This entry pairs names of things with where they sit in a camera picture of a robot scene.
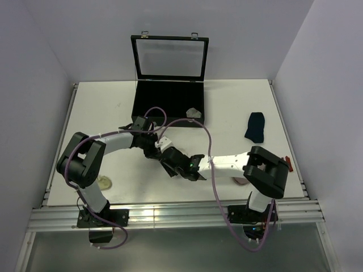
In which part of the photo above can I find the pale yellow sock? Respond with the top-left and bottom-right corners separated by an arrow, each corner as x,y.
96,176 -> 112,191

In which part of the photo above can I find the navy blue sock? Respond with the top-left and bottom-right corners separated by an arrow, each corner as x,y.
244,112 -> 265,144

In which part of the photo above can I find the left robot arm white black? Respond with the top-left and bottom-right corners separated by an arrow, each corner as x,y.
56,116 -> 160,226

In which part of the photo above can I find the grey sock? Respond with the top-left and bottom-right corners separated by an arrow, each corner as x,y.
186,108 -> 202,118

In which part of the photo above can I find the purple cable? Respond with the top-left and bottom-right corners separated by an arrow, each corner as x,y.
158,118 -> 277,252
64,107 -> 167,250

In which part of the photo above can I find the aluminium rail frame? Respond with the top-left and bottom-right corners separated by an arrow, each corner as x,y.
16,79 -> 341,271

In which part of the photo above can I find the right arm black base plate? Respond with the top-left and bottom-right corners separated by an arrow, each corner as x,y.
227,204 -> 278,225

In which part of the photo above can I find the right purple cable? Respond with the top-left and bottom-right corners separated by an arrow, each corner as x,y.
158,118 -> 277,252

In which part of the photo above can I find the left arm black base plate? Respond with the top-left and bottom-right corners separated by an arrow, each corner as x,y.
77,209 -> 129,228

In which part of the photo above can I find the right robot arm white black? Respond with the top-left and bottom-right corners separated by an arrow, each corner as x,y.
159,146 -> 289,221

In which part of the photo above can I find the mauve sock with red stripes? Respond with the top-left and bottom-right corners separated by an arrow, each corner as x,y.
232,156 -> 294,186

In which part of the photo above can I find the black display case with glass lid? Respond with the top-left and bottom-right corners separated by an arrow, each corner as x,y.
130,31 -> 209,128

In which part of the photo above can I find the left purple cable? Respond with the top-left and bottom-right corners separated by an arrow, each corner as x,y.
64,107 -> 167,250

